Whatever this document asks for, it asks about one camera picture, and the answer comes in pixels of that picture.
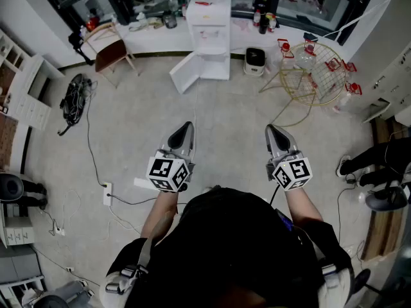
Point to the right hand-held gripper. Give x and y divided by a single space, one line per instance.
292 173

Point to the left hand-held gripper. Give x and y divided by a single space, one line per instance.
167 175

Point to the white water dispenser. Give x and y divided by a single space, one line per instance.
210 37

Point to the person's right forearm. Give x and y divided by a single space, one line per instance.
302 207

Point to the person's left forearm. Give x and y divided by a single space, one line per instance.
160 213

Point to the white table with drawer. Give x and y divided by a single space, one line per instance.
391 79

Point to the white shelving unit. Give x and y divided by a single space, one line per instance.
35 107

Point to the black device with blue screen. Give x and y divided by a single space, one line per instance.
285 220

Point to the pile of empty red-capped bottles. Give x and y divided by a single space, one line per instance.
305 56

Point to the white power strip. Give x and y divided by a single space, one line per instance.
107 194

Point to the dark blue cloth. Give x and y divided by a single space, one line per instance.
310 37

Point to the wooden chair with brown seat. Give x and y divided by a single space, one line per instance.
110 54

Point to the clear bottle with red label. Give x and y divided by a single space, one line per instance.
272 26
256 19

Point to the pink plastic bag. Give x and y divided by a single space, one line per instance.
242 26

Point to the person's black shirt torso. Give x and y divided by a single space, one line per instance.
231 252

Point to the dark glass bottle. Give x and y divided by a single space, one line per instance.
263 21

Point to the dark glass jar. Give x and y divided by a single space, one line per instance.
169 20

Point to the beige cloth bag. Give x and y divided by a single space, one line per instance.
149 23

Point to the grey white machine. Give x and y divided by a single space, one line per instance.
385 199

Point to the yellow green ball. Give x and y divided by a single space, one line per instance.
270 15

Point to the black framed window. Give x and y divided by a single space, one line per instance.
321 11

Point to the small black bag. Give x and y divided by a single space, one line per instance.
75 42

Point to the red canister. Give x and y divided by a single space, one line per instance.
92 22

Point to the small white plug strip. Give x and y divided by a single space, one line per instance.
59 231

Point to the small white drawer box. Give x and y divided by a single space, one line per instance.
17 234

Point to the white shelving rack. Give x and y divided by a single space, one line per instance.
13 292

